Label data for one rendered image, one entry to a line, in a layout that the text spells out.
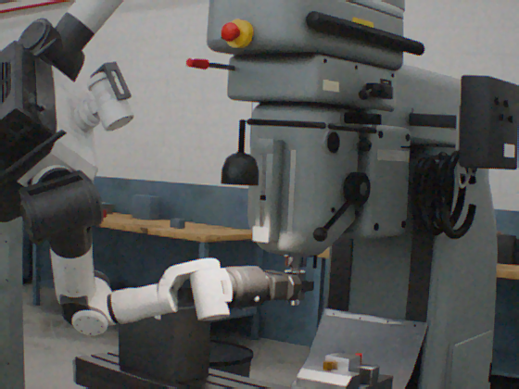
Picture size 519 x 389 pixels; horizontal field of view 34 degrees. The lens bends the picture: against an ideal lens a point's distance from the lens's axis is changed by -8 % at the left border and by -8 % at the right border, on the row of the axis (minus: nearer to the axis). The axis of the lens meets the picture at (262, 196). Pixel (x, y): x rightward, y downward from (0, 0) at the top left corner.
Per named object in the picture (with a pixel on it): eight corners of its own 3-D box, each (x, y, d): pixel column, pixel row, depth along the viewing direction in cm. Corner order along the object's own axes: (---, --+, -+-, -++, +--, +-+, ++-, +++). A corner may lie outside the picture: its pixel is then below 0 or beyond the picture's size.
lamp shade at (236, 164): (220, 184, 175) (221, 151, 174) (221, 182, 182) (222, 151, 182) (258, 186, 175) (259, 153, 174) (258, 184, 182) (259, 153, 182)
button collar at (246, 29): (246, 46, 177) (248, 18, 177) (223, 47, 181) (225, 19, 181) (253, 47, 179) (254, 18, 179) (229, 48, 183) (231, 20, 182)
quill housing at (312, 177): (311, 260, 187) (319, 102, 185) (233, 249, 200) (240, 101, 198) (360, 254, 202) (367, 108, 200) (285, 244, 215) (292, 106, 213)
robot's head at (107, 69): (94, 119, 179) (115, 99, 174) (78, 82, 180) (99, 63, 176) (115, 114, 184) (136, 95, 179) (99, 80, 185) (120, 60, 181)
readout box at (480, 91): (492, 169, 192) (494, 75, 191) (457, 166, 197) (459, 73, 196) (522, 170, 208) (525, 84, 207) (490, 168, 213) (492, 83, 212)
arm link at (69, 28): (54, 1, 193) (16, 48, 192) (71, 12, 187) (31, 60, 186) (82, 28, 202) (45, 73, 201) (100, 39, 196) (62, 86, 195)
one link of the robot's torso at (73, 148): (-86, 212, 166) (34, 121, 155) (-81, 94, 186) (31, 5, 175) (11, 267, 189) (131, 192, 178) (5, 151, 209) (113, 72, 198)
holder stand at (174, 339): (173, 382, 213) (174, 304, 212) (118, 363, 228) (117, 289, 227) (208, 377, 222) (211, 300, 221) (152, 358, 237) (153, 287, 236)
